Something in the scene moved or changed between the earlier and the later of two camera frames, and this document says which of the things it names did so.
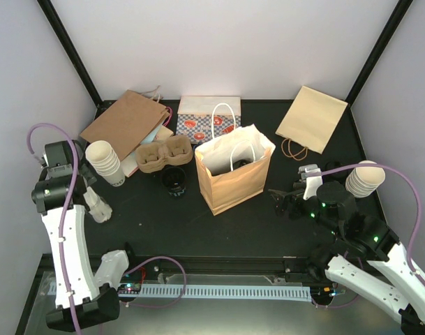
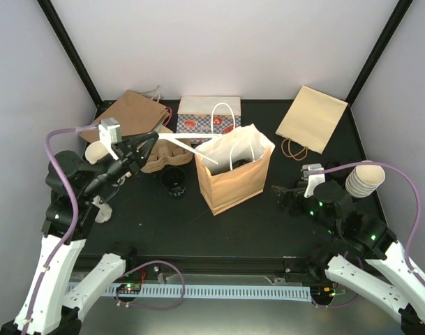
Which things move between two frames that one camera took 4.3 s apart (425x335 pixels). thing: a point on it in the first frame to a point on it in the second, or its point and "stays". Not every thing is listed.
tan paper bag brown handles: (309, 123) stays
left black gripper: (89, 176) to (129, 151)
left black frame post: (102, 105) stays
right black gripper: (294, 199) stays
